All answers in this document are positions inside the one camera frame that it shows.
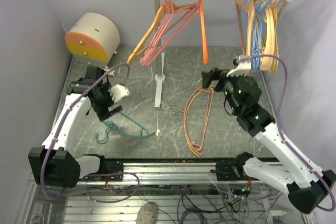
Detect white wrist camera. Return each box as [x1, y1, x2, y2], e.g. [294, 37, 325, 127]
[226, 55, 251, 77]
[110, 84, 130, 103]

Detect hung blue hangers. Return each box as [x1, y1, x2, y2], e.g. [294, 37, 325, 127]
[240, 0, 275, 74]

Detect white perforated shoe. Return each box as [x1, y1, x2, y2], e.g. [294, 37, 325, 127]
[136, 202, 158, 224]

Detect hung beige hangers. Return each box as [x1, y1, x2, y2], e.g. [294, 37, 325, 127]
[261, 0, 280, 55]

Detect round beige drawer box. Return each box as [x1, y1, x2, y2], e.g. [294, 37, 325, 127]
[65, 13, 120, 67]

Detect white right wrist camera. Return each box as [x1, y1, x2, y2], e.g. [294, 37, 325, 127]
[226, 55, 251, 77]

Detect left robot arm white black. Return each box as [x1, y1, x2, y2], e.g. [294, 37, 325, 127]
[28, 66, 129, 188]

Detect orange plastic hanger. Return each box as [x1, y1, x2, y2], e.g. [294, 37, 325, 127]
[198, 0, 209, 65]

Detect aluminium mounting rail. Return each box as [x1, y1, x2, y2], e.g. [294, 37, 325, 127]
[77, 158, 247, 186]

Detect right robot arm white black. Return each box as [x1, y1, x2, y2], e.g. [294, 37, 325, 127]
[201, 68, 335, 214]

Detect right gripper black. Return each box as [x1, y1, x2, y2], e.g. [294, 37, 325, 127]
[201, 67, 244, 113]

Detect brown wooden hanger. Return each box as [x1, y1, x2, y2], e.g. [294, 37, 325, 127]
[127, 4, 191, 65]

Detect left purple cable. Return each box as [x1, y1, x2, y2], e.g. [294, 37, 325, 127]
[40, 62, 131, 200]

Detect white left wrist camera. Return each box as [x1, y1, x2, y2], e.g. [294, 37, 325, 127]
[110, 84, 130, 103]

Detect teal plastic hanger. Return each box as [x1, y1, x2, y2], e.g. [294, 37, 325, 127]
[94, 112, 156, 144]

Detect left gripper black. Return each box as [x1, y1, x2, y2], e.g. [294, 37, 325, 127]
[92, 81, 122, 121]

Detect hung yellow hangers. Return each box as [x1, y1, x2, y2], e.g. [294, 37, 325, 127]
[261, 7, 279, 72]

